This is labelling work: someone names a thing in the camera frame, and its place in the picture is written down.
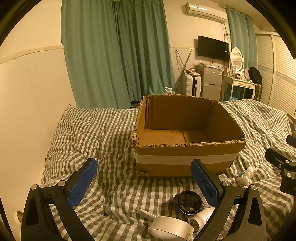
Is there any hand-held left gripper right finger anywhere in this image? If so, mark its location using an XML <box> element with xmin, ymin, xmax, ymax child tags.
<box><xmin>190</xmin><ymin>158</ymin><xmax>267</xmax><ymax>241</ymax></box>

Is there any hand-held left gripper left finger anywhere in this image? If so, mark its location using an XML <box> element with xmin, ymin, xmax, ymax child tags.
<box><xmin>21</xmin><ymin>158</ymin><xmax>99</xmax><ymax>241</ymax></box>

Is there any black round lid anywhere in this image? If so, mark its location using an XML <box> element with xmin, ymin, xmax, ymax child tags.
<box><xmin>168</xmin><ymin>190</ymin><xmax>205</xmax><ymax>215</ymax></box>

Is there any small white plush toy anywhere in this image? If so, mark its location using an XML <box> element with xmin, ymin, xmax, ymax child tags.
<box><xmin>235</xmin><ymin>167</ymin><xmax>258</xmax><ymax>187</ymax></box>

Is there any white tape roll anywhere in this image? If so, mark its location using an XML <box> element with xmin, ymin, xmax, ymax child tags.
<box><xmin>147</xmin><ymin>216</ymin><xmax>195</xmax><ymax>241</ymax></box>

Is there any white tube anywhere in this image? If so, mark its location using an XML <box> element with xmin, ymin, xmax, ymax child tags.
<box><xmin>135</xmin><ymin>207</ymin><xmax>160</xmax><ymax>220</ymax></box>

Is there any cardboard box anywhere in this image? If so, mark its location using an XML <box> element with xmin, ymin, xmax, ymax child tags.
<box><xmin>131</xmin><ymin>94</ymin><xmax>246</xmax><ymax>178</ymax></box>

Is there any grey checked bed cover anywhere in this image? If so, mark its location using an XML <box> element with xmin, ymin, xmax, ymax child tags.
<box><xmin>42</xmin><ymin>99</ymin><xmax>296</xmax><ymax>241</ymax></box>

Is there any white louvred wardrobe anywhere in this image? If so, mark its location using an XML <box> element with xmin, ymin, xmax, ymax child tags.
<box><xmin>254</xmin><ymin>32</ymin><xmax>296</xmax><ymax>116</ymax></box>

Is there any black backpack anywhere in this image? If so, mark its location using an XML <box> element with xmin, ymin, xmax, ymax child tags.
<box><xmin>248</xmin><ymin>67</ymin><xmax>263</xmax><ymax>85</ymax></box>

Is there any white dressing table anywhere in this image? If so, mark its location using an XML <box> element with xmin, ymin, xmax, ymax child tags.
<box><xmin>220</xmin><ymin>74</ymin><xmax>257</xmax><ymax>102</ymax></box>

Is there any white oval mirror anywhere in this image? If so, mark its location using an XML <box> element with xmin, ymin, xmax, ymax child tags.
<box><xmin>229</xmin><ymin>47</ymin><xmax>245</xmax><ymax>72</ymax></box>

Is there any small silver fridge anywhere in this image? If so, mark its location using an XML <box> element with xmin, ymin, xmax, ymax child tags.
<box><xmin>201</xmin><ymin>65</ymin><xmax>223</xmax><ymax>98</ymax></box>

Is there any white suitcase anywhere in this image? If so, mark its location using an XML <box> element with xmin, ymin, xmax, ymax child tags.
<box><xmin>179</xmin><ymin>74</ymin><xmax>201</xmax><ymax>97</ymax></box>

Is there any narrow green curtain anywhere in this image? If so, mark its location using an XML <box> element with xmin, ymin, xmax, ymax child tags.
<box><xmin>226</xmin><ymin>6</ymin><xmax>258</xmax><ymax>70</ymax></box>

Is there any white air conditioner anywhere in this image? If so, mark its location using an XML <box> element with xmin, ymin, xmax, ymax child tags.
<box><xmin>184</xmin><ymin>2</ymin><xmax>227</xmax><ymax>24</ymax></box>

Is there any black wall television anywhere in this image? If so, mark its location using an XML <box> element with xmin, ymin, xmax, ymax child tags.
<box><xmin>197</xmin><ymin>35</ymin><xmax>230</xmax><ymax>60</ymax></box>

